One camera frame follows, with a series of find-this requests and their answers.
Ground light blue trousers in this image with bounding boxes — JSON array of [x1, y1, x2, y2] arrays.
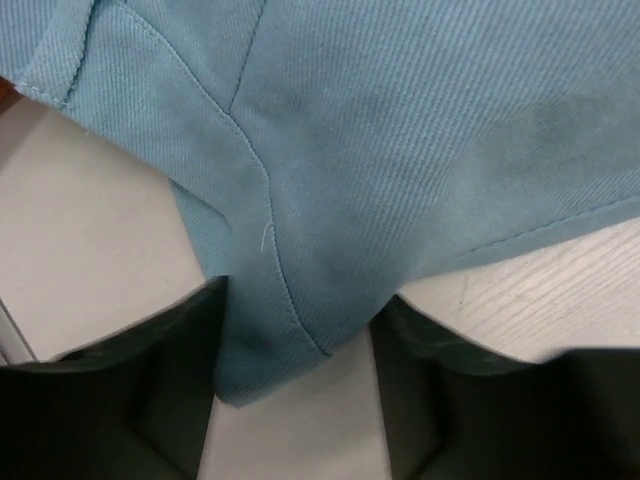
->
[[1, 1, 639, 405]]

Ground aluminium table edge rail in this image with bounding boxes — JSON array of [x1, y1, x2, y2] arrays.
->
[[0, 301, 38, 365]]

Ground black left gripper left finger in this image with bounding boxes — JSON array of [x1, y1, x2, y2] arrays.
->
[[1, 277, 227, 479]]

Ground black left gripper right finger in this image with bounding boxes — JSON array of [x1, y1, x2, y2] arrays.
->
[[370, 297, 639, 479]]

